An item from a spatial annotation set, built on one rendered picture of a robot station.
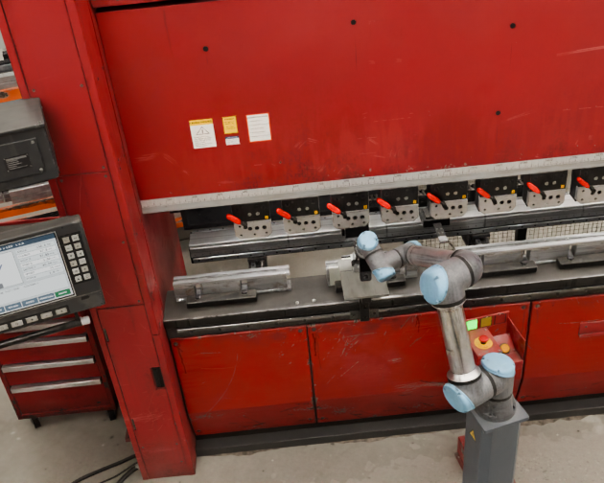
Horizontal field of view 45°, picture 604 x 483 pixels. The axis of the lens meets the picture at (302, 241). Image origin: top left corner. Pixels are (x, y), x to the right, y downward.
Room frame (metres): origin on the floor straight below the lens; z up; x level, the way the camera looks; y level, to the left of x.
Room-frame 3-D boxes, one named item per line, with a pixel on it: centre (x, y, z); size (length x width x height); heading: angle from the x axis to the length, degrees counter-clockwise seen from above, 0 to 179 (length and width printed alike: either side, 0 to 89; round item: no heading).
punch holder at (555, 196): (2.57, -1.01, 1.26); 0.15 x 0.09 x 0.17; 90
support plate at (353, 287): (2.42, -0.23, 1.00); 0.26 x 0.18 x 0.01; 0
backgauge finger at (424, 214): (2.73, -0.61, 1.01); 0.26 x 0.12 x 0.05; 0
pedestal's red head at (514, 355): (2.20, -0.73, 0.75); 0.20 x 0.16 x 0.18; 99
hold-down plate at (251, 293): (2.50, 0.37, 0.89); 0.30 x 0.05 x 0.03; 90
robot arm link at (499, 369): (1.85, -0.63, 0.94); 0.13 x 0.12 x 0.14; 119
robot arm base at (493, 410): (1.85, -0.64, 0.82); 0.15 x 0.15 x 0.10
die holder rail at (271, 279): (2.56, 0.32, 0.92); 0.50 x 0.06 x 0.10; 90
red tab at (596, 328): (2.41, -1.26, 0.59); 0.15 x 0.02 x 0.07; 90
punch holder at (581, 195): (2.57, -1.21, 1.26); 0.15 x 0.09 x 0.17; 90
